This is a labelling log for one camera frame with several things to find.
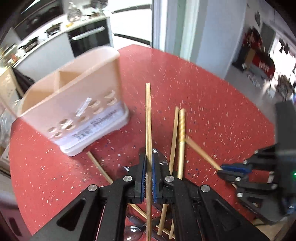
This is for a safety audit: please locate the plain wooden chopstick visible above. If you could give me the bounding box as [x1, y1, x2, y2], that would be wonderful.
[145, 83, 152, 240]

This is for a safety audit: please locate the dark spoon on table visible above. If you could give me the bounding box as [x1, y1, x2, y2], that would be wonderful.
[123, 215, 146, 241]

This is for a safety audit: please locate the wooden chopstick left side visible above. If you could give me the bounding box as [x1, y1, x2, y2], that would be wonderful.
[87, 151, 175, 240]

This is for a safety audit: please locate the dark metal spoon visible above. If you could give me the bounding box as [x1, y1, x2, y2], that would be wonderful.
[152, 148, 168, 167]

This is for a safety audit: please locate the wooden chopstick right side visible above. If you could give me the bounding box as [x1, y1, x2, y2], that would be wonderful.
[185, 136, 222, 171]

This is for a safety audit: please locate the black built-in oven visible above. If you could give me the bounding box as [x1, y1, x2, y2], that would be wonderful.
[67, 20, 111, 57]

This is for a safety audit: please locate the black range hood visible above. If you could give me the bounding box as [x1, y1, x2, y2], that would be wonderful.
[14, 0, 64, 40]

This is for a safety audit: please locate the pink plastic utensil holder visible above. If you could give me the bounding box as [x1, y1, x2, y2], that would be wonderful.
[19, 46, 129, 157]

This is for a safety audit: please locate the black jacket hanging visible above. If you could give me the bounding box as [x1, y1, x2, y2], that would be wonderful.
[12, 68, 35, 98]

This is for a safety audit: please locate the white refrigerator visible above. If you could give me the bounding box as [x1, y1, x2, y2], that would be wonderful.
[107, 0, 152, 49]

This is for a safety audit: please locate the patterned bamboo chopstick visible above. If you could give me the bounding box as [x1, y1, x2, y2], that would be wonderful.
[177, 109, 185, 180]

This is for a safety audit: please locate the thin wooden chopstick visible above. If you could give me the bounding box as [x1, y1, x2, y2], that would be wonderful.
[157, 106, 179, 235]

